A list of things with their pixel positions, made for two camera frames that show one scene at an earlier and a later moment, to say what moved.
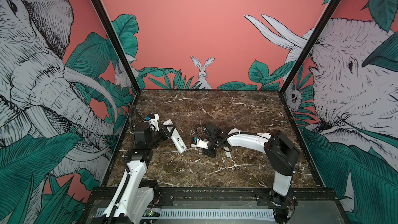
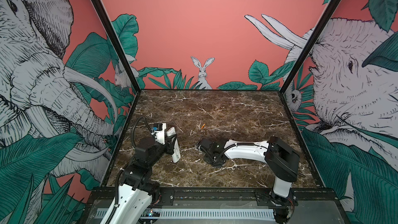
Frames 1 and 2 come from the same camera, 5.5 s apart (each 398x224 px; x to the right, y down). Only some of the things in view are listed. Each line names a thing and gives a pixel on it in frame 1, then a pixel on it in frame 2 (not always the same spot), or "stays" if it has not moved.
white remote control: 176,137 to 176,155
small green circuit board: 152,212 stays
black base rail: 225,197 stays
